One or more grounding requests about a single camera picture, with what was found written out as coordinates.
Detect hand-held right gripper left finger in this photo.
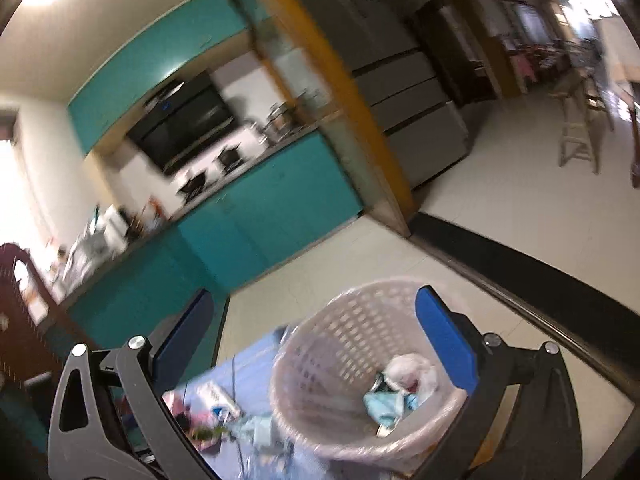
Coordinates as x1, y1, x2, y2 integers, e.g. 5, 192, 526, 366
47, 287, 217, 480

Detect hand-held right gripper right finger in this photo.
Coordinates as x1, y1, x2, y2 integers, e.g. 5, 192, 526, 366
410, 284, 584, 480

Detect white and pink garment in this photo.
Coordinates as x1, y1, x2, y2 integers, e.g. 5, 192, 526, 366
382, 353, 442, 406

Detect light blue plastic bag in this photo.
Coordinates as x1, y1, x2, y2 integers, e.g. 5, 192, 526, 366
362, 387, 422, 431

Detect pink plastic laundry basket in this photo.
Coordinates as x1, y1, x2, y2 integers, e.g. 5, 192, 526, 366
269, 277, 472, 464

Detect white printed packet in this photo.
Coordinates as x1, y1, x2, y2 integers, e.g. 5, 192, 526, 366
197, 380, 244, 419

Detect blue tablecloth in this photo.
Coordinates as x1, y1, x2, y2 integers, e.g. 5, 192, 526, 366
162, 325, 417, 480

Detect pink plastic bag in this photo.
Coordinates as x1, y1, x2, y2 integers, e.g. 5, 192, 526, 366
162, 390, 227, 454

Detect grey blue plastic bag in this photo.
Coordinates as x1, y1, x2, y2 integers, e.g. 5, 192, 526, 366
232, 412, 284, 449

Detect white kitchen appliance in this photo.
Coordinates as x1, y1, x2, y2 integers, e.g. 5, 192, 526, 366
99, 209, 129, 257

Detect dark wooden chair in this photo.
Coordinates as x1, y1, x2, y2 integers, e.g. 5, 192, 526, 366
0, 242, 102, 456

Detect teal base cabinets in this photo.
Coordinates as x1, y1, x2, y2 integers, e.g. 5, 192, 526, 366
0, 130, 367, 453

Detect black range hood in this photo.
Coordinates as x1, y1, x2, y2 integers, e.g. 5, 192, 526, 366
125, 72, 237, 177

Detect steel pots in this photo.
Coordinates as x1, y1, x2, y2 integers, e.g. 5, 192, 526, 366
264, 102, 297, 139

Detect wooden stool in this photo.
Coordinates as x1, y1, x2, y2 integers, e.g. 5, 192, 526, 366
550, 67, 617, 177

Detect grey refrigerator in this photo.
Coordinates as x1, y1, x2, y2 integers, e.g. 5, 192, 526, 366
297, 0, 471, 192

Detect dark wooden door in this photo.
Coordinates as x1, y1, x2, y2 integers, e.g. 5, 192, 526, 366
415, 5, 504, 109

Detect yellow door frame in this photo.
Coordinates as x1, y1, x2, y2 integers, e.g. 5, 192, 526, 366
225, 0, 417, 239

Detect teal wall cabinets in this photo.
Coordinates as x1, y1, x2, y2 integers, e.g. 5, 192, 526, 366
67, 0, 262, 157

